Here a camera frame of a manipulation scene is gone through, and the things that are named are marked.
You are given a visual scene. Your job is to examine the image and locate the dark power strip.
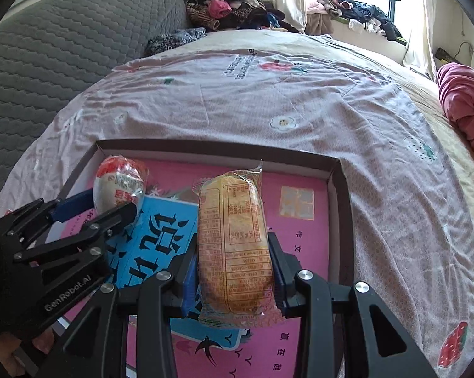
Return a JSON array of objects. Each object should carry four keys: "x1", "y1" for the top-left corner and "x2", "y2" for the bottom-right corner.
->
[{"x1": 435, "y1": 47, "x2": 460, "y2": 64}]

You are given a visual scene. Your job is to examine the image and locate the pile of mixed clothes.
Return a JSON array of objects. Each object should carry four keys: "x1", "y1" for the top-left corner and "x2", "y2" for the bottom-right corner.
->
[{"x1": 176, "y1": 0, "x2": 301, "y2": 34}]

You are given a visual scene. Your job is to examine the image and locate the person's left hand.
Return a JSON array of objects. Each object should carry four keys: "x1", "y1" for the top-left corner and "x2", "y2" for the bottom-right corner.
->
[{"x1": 0, "y1": 325, "x2": 59, "y2": 378}]

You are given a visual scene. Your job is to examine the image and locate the clothes heap on windowsill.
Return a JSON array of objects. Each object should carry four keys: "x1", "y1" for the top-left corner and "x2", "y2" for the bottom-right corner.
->
[{"x1": 305, "y1": 0, "x2": 403, "y2": 43}]

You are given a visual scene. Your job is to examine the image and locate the grey quilted headboard cover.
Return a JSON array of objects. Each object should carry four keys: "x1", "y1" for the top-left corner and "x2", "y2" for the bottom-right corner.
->
[{"x1": 0, "y1": 0, "x2": 191, "y2": 223}]

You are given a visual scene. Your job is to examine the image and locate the orange cake packet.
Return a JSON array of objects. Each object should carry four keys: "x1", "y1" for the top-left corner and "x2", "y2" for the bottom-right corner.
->
[{"x1": 192, "y1": 160, "x2": 285, "y2": 330}]

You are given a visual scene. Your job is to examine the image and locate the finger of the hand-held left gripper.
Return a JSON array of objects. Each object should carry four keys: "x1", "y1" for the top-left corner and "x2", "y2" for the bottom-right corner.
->
[
  {"x1": 14, "y1": 203, "x2": 139, "y2": 281},
  {"x1": 0, "y1": 190, "x2": 95, "y2": 245}
]

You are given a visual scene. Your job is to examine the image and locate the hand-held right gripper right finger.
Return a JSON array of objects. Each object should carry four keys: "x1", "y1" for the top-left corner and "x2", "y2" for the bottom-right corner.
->
[{"x1": 266, "y1": 232, "x2": 438, "y2": 378}]

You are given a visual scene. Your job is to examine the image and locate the brown cardboard tray pink inside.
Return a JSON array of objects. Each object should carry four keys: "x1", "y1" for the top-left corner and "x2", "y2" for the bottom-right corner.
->
[{"x1": 44, "y1": 139, "x2": 354, "y2": 378}]

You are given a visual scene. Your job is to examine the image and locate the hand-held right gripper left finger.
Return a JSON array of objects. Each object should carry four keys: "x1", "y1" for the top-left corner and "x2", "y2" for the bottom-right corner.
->
[{"x1": 40, "y1": 242, "x2": 202, "y2": 378}]

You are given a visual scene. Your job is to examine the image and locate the pink strawberry printed bed sheet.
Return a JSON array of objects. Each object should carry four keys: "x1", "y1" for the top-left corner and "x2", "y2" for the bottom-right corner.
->
[{"x1": 0, "y1": 31, "x2": 474, "y2": 378}]

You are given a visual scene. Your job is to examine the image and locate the blue printed paper sheet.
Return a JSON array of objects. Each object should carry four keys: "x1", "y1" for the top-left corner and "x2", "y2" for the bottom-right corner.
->
[{"x1": 103, "y1": 196, "x2": 254, "y2": 368}]

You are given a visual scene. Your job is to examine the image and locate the pink fleece blanket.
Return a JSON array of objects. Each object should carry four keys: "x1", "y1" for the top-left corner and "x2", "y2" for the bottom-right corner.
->
[{"x1": 436, "y1": 62, "x2": 474, "y2": 175}]

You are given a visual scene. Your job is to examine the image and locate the dark floral pillow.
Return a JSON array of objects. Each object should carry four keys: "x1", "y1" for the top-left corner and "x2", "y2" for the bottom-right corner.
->
[{"x1": 144, "y1": 27, "x2": 207, "y2": 58}]

